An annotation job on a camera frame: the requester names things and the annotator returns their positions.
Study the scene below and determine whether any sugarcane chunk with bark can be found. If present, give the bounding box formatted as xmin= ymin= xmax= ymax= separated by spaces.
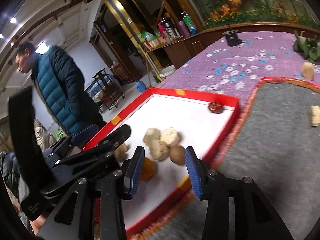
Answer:
xmin=114 ymin=143 xmax=128 ymax=163

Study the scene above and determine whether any large orange mandarin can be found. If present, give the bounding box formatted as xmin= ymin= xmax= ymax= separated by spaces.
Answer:
xmin=140 ymin=157 xmax=157 ymax=181

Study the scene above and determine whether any brown longan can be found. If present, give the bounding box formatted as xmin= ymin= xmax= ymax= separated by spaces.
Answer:
xmin=169 ymin=145 xmax=185 ymax=165

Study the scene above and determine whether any pinkish hexagonal cane chunk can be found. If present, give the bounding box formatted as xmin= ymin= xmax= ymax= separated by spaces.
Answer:
xmin=149 ymin=140 xmax=169 ymax=161

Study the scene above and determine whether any red date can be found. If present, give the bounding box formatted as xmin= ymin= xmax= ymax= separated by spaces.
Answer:
xmin=208 ymin=102 xmax=224 ymax=114

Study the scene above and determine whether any large white cane cylinder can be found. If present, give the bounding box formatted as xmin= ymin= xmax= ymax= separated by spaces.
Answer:
xmin=310 ymin=106 xmax=320 ymax=127

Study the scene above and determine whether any small white cane chunk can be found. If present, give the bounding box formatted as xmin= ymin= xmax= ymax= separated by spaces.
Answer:
xmin=143 ymin=128 xmax=161 ymax=147

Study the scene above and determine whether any white octagonal cane chunk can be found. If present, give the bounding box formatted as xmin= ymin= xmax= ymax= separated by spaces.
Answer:
xmin=160 ymin=127 xmax=181 ymax=147

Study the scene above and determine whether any person's left hand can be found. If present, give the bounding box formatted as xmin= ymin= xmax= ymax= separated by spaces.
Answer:
xmin=29 ymin=213 xmax=49 ymax=236

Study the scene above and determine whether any seated person beige jacket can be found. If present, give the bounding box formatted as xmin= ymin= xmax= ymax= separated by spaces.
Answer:
xmin=34 ymin=119 xmax=56 ymax=152

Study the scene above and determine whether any dark wooden chair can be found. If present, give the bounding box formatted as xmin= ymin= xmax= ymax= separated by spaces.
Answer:
xmin=93 ymin=69 xmax=125 ymax=111

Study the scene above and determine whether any red white tray box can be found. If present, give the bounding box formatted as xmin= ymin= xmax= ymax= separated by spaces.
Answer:
xmin=86 ymin=88 xmax=240 ymax=238

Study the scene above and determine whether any blue water jug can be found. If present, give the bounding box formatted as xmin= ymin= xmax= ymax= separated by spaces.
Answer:
xmin=136 ymin=80 xmax=147 ymax=93

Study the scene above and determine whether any man in teal jacket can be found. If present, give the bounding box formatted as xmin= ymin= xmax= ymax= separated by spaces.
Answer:
xmin=15 ymin=42 xmax=106 ymax=135

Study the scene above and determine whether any grey felt mat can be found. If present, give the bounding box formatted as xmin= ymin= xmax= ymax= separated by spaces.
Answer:
xmin=136 ymin=78 xmax=319 ymax=239

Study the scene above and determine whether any white plastic bucket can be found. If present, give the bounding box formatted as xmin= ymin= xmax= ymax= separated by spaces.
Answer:
xmin=159 ymin=65 xmax=176 ymax=80

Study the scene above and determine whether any purple floral tablecloth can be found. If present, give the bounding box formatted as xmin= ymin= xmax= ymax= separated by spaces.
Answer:
xmin=159 ymin=31 xmax=306 ymax=107

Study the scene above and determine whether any steel thermos flask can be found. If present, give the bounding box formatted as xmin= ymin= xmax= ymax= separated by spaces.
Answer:
xmin=161 ymin=17 xmax=180 ymax=40

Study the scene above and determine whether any pink thermos bottle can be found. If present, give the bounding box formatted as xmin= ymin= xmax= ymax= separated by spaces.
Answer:
xmin=178 ymin=21 xmax=190 ymax=37

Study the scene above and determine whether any green plastic bottle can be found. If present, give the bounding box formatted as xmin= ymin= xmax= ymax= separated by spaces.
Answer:
xmin=182 ymin=11 xmax=198 ymax=35

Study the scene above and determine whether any cane chunk on purple cloth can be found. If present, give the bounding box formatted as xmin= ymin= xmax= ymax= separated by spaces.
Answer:
xmin=302 ymin=62 xmax=315 ymax=80

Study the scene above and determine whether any green leafy vegetable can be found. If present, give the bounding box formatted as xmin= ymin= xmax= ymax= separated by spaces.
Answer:
xmin=293 ymin=30 xmax=320 ymax=65

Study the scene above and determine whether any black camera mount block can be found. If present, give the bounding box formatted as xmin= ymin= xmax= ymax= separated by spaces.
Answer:
xmin=223 ymin=30 xmax=242 ymax=47

